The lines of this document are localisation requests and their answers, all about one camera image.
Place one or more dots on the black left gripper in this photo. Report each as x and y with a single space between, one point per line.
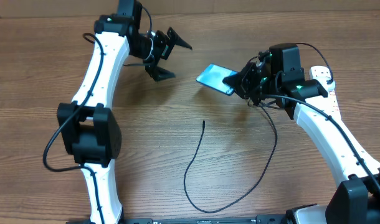
154 71

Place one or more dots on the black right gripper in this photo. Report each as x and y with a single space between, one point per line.
242 83

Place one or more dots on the blue Galaxy smartphone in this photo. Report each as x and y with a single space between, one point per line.
213 77

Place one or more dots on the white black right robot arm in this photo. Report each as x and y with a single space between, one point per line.
280 76

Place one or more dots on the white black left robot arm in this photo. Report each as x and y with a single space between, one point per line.
87 125

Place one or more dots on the white charger plug adapter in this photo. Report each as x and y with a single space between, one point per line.
326 83

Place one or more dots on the white power strip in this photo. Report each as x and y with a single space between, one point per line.
330 103

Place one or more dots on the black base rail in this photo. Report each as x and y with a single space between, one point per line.
259 219

